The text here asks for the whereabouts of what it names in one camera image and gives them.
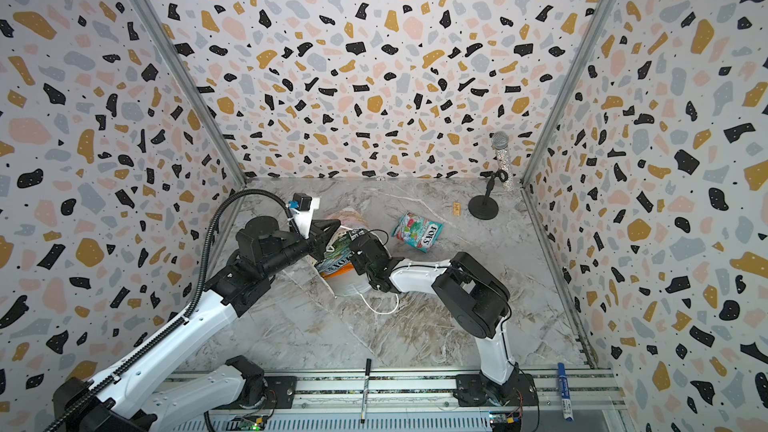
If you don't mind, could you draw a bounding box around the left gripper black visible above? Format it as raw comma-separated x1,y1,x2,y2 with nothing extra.
262,217,340,280

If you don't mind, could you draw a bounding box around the white cartoon paper bag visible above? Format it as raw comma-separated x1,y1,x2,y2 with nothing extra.
310,207,400,316

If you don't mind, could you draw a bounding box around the green yellow candy bag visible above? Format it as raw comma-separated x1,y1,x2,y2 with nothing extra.
314,228,367,279

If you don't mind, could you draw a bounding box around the teal mint blossom candy bag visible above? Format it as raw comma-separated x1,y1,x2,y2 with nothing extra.
391,212,443,252

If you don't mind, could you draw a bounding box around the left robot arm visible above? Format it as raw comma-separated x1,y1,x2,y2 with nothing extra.
48,212,341,431

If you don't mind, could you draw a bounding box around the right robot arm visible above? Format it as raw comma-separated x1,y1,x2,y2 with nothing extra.
350,232,519,405

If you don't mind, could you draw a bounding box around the black marker pen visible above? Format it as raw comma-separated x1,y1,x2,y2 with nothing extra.
359,358,373,425

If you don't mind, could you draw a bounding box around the black microphone stand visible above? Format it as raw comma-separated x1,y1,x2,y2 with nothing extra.
468,169,509,220

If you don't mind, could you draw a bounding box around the silver glitter microphone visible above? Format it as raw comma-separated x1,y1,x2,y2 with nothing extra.
491,131,514,191

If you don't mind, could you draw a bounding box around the blue marker pen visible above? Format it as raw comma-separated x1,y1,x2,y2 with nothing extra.
557,362,574,422

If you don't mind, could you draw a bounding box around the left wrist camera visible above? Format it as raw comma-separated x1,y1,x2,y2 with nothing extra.
288,193,320,239

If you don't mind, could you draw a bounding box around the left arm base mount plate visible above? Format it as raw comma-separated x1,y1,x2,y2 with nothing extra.
215,375,298,412

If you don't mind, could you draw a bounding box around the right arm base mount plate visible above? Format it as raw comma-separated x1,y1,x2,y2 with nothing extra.
453,371,539,407

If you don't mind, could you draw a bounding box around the black corrugated cable hose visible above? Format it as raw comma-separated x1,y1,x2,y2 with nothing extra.
44,188,295,427

